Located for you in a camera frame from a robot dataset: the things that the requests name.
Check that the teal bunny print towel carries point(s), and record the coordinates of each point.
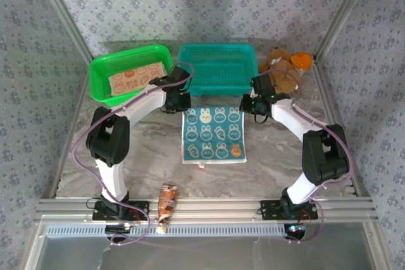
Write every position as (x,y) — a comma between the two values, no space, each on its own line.
(215,137)

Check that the beige orange animal print towel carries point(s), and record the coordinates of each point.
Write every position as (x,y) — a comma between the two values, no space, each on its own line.
(136,78)

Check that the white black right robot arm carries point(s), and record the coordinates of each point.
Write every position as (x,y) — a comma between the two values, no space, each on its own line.
(284,115)

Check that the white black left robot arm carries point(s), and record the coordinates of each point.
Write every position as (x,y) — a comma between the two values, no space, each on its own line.
(110,175)

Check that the teal plastic basket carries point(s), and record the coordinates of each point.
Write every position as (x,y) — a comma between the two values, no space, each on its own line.
(221,67)

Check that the brown teddy bear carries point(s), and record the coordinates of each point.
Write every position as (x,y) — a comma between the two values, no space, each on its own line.
(281,63)

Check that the orange lidded toy jar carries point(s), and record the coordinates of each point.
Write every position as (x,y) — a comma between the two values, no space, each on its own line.
(300,60)

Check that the green plastic basket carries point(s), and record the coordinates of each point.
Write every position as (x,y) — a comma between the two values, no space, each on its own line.
(101,67)

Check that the brown snack wrapper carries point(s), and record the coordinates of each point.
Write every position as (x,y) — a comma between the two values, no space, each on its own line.
(167,200)

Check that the shiny metal panel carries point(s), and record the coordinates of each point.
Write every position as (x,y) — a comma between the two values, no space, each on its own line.
(202,254)

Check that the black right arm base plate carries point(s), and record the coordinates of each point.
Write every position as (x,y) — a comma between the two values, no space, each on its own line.
(269,208)

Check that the aluminium frame rail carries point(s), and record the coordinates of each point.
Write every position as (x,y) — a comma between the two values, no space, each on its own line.
(215,208)

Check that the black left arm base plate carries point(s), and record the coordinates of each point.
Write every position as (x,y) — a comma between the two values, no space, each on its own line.
(140,206)

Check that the aluminium frame post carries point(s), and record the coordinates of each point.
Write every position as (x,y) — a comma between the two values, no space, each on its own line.
(341,7)
(63,14)

